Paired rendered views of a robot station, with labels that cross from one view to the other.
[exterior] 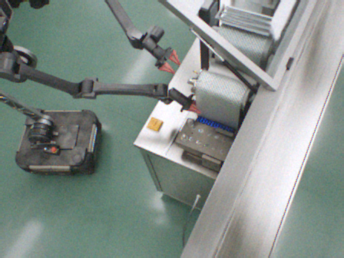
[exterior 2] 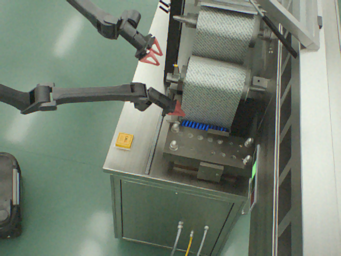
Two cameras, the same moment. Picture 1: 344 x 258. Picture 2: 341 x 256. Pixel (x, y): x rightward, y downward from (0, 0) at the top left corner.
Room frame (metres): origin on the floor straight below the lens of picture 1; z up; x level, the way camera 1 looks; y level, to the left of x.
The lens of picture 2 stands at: (0.05, 0.49, 2.44)
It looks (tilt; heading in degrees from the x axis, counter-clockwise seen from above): 53 degrees down; 328
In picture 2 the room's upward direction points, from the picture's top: 7 degrees clockwise
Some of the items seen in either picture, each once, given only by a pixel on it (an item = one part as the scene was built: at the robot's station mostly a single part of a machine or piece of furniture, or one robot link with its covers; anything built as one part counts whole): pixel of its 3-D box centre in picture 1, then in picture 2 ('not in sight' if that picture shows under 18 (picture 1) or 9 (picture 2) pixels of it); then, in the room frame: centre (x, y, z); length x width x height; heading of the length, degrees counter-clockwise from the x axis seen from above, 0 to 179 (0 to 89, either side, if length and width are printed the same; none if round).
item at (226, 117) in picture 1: (216, 114); (206, 112); (0.92, -0.24, 1.10); 0.23 x 0.01 x 0.18; 53
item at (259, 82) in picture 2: not in sight; (259, 82); (0.86, -0.42, 1.28); 0.06 x 0.05 x 0.02; 53
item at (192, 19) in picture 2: not in sight; (193, 20); (1.25, -0.32, 1.33); 0.06 x 0.06 x 0.06; 53
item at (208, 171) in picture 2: (211, 163); (209, 172); (0.71, -0.16, 0.96); 0.10 x 0.03 x 0.11; 53
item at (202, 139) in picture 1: (215, 145); (210, 150); (0.80, -0.20, 1.00); 0.40 x 0.16 x 0.06; 53
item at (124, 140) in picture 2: (154, 124); (124, 140); (1.05, 0.10, 0.91); 0.07 x 0.07 x 0.02; 53
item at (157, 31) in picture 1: (147, 37); (122, 23); (1.23, 0.03, 1.43); 0.12 x 0.11 x 0.09; 50
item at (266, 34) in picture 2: not in sight; (264, 33); (1.06, -0.57, 1.33); 0.07 x 0.07 x 0.07; 53
